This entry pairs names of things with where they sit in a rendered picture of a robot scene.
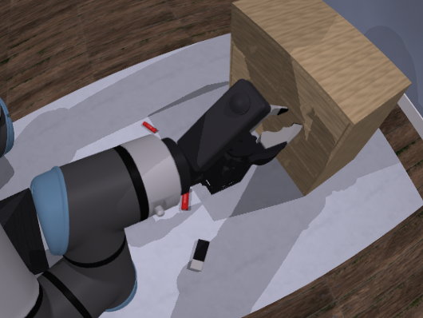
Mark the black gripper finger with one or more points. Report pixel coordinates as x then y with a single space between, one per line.
275 110
269 144

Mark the light brown wooden chest of drawers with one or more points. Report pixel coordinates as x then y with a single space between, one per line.
348 68

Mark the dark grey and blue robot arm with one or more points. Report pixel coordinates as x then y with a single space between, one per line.
84 207

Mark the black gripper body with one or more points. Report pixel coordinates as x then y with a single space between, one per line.
221 172

